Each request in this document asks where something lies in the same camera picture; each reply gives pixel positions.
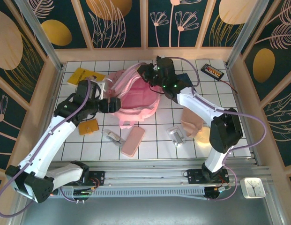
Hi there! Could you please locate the pink backpack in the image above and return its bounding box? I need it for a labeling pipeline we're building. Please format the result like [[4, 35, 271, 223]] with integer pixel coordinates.
[[105, 62, 161, 131]]

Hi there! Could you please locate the yellow leather wallet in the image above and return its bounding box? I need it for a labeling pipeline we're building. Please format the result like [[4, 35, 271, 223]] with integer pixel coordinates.
[[79, 118, 99, 136]]

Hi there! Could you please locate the dark blue book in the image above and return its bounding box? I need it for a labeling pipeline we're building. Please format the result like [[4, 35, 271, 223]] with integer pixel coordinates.
[[177, 73, 194, 87]]

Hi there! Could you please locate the clear pack with small tool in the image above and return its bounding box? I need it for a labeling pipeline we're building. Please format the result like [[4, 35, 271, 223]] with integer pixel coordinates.
[[101, 128, 126, 148]]

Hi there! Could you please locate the yellow book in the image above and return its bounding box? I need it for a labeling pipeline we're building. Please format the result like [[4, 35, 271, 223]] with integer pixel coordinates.
[[67, 67, 106, 89]]

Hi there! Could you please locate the pink pencil case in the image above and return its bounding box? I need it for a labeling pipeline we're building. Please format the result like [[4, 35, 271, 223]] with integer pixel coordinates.
[[120, 126, 146, 158]]

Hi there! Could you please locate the clear pack with white stapler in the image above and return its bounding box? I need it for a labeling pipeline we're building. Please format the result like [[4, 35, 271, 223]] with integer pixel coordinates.
[[166, 126, 187, 148]]

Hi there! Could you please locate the black charger with red strip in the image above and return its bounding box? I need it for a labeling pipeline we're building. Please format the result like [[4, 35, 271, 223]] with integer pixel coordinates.
[[201, 63, 225, 82]]

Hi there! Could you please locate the round yellow sponge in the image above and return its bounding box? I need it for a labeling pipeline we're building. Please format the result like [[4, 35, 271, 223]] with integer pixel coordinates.
[[195, 126, 213, 147]]

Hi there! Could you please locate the small circuit board green light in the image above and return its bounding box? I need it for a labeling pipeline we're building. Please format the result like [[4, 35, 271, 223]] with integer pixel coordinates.
[[214, 186, 231, 194], [73, 189, 94, 197]]

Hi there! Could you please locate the white square alarm clock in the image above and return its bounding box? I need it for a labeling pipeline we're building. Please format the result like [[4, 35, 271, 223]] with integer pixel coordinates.
[[240, 177, 267, 199]]

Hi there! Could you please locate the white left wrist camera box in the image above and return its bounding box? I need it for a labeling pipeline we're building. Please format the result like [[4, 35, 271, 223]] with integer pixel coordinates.
[[95, 81, 106, 99]]

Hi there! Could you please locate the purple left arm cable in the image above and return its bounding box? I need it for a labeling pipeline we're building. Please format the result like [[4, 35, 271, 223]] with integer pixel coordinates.
[[0, 78, 97, 218]]

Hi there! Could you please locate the aluminium side rail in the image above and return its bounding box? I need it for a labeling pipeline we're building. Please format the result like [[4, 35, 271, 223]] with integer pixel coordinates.
[[30, 67, 65, 169], [226, 63, 263, 167]]

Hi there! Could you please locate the red black wire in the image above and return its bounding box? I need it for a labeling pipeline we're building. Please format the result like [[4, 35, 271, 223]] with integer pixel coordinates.
[[220, 78, 239, 94]]

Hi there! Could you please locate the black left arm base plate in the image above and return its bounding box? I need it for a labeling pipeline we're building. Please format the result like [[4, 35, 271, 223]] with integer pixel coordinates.
[[62, 170, 106, 187]]

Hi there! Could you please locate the aluminium front rail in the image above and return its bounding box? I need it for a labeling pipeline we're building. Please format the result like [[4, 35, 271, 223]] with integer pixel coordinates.
[[17, 159, 272, 188]]

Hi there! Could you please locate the grey slotted cable duct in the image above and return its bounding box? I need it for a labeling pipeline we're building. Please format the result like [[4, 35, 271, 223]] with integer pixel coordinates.
[[57, 186, 207, 200]]

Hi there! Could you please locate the aluminium corner post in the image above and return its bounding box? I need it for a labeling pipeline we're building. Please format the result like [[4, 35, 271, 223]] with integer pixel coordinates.
[[224, 0, 264, 68], [14, 0, 65, 71]]

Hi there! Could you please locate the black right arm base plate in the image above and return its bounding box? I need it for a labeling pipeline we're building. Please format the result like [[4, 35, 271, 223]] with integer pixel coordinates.
[[187, 168, 230, 185]]

